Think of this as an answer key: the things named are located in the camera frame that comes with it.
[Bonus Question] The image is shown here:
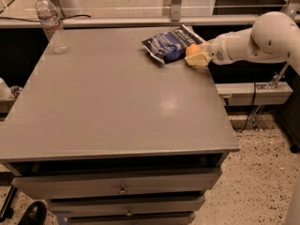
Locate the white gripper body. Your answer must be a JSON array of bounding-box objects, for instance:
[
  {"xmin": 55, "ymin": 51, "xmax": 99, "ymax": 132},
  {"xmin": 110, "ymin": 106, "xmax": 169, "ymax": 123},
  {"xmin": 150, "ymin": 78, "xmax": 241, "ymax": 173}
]
[{"xmin": 208, "ymin": 35, "xmax": 233, "ymax": 66}]

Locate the orange fruit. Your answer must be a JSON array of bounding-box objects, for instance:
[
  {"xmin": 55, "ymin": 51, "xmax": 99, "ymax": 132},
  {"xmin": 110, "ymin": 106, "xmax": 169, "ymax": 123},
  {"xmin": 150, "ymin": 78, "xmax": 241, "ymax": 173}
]
[{"xmin": 186, "ymin": 44, "xmax": 202, "ymax": 56}]

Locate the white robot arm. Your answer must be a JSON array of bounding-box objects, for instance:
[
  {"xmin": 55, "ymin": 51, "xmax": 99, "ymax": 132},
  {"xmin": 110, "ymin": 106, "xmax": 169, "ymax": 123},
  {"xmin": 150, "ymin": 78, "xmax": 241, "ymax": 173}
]
[{"xmin": 185, "ymin": 11, "xmax": 300, "ymax": 74}]

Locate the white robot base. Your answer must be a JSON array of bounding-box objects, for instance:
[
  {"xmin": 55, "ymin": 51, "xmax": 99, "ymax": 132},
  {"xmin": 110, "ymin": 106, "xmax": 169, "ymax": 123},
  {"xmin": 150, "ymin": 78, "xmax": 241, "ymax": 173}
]
[{"xmin": 38, "ymin": 0, "xmax": 83, "ymax": 19}]

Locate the blue chip bag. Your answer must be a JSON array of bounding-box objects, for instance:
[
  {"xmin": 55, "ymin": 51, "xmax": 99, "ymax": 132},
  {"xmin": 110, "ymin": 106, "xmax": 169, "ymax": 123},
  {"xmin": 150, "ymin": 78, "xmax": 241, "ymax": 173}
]
[{"xmin": 142, "ymin": 24, "xmax": 204, "ymax": 64}]

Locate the grey drawer cabinet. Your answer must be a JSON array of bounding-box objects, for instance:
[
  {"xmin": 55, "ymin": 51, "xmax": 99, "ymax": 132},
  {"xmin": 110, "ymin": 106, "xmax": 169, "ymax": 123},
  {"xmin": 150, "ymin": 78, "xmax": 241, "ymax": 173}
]
[{"xmin": 0, "ymin": 26, "xmax": 241, "ymax": 225}]

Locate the top grey drawer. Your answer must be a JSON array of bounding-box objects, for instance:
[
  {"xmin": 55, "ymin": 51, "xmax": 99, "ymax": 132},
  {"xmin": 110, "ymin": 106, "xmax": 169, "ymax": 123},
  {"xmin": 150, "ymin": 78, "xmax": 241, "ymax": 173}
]
[{"xmin": 13, "ymin": 168, "xmax": 221, "ymax": 200}]

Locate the grey drawer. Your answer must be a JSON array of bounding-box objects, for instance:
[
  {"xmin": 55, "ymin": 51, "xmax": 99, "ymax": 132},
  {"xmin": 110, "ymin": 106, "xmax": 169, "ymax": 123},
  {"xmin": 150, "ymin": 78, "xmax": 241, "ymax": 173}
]
[
  {"xmin": 67, "ymin": 212, "xmax": 196, "ymax": 225},
  {"xmin": 13, "ymin": 168, "xmax": 221, "ymax": 200},
  {"xmin": 50, "ymin": 195, "xmax": 204, "ymax": 218}
]

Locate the clear plastic water bottle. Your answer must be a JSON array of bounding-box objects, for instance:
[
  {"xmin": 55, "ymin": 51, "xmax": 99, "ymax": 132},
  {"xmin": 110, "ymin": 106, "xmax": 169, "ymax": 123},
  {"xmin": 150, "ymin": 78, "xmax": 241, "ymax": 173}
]
[{"xmin": 36, "ymin": 0, "xmax": 68, "ymax": 53}]

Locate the bottom grey drawer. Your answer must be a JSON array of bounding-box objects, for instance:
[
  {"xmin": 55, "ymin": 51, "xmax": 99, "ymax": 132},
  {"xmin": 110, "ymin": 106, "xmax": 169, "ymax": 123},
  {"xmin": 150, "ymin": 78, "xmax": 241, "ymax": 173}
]
[{"xmin": 67, "ymin": 212, "xmax": 196, "ymax": 225}]

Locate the middle grey drawer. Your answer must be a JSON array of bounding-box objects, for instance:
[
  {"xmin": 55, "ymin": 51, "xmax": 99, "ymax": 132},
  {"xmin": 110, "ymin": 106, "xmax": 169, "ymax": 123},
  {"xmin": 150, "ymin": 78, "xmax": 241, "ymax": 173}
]
[{"xmin": 50, "ymin": 195, "xmax": 204, "ymax": 218}]

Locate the white object at left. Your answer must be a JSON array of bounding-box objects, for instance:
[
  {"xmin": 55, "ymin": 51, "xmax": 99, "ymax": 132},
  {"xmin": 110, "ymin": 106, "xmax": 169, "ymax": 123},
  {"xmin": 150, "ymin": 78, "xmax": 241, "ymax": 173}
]
[{"xmin": 0, "ymin": 78, "xmax": 11, "ymax": 100}]

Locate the black shoe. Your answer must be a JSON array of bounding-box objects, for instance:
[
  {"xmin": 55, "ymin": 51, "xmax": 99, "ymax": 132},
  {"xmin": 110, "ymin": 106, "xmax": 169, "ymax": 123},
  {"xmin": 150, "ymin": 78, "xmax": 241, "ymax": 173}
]
[{"xmin": 18, "ymin": 201, "xmax": 47, "ymax": 225}]

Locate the metal frame rail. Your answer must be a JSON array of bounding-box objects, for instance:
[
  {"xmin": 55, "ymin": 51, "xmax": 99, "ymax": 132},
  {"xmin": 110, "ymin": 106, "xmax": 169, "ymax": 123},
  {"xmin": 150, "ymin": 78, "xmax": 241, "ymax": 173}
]
[{"xmin": 0, "ymin": 13, "xmax": 300, "ymax": 29}]

